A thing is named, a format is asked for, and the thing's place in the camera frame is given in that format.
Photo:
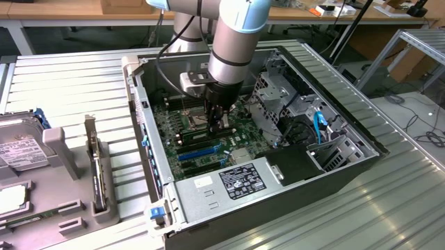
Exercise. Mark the silver disk bay cage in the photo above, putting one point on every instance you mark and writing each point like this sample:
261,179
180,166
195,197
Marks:
271,104

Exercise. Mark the small orange white box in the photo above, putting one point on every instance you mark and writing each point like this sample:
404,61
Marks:
320,11

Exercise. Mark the black plastic fan shroud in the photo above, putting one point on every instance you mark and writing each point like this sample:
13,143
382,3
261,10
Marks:
295,164

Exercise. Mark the aluminium frame rack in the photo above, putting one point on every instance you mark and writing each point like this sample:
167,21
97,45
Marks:
427,39

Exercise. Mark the thin metal locking lever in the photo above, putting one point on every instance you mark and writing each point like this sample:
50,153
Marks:
183,104

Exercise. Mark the silver hard disk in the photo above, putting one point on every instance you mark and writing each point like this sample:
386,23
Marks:
20,151

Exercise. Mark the blue case latch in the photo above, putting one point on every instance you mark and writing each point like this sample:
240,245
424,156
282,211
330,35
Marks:
155,213

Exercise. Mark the silver chipset heatsink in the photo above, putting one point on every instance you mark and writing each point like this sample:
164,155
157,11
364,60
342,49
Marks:
240,156

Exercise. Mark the green graphics card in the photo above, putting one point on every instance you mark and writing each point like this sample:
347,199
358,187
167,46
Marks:
98,182

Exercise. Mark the grey parts rack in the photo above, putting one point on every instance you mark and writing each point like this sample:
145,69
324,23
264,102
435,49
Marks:
52,187

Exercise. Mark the black open PC case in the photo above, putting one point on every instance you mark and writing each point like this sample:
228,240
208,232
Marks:
347,182

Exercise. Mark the black tripod pole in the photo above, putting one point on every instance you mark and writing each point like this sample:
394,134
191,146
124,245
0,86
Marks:
351,28

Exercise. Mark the wooden desk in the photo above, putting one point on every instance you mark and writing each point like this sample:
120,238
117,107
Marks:
52,10
295,17

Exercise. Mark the CPU socket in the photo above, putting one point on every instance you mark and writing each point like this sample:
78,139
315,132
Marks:
197,121

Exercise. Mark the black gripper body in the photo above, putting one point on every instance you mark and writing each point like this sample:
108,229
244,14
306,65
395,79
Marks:
223,93

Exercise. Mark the black round device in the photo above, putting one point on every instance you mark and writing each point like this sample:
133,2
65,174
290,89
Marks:
416,10

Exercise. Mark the brown cardboard piece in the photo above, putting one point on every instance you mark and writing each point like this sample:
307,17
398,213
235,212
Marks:
392,7

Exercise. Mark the dark grey box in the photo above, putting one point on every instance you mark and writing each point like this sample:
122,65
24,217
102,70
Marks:
347,73

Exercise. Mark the black RAM slot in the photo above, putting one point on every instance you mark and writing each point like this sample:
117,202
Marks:
191,106
175,99
191,103
191,100

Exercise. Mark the silver CPU chip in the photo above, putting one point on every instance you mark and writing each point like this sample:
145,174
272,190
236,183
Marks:
9,199

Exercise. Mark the large brown cardboard box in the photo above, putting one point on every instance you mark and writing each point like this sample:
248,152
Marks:
367,44

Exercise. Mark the long black expansion slot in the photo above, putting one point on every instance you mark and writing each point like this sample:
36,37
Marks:
193,149
204,173
201,167

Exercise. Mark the green RAM stick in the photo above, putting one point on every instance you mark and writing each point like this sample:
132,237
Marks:
34,217
197,138

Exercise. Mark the blue disk bracket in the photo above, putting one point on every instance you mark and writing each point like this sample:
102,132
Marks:
40,117

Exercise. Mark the green motherboard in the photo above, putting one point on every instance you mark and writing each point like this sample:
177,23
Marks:
243,130

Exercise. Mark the silver power supply unit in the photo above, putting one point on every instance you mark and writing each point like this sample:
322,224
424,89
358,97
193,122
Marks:
201,198

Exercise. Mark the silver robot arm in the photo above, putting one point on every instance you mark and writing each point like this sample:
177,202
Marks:
231,47

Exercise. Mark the short black expansion slot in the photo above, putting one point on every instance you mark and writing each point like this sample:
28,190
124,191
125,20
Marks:
187,164

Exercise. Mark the blue expansion slot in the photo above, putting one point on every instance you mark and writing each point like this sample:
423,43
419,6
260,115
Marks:
199,153

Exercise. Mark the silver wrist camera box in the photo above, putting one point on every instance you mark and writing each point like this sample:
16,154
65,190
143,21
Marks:
188,84

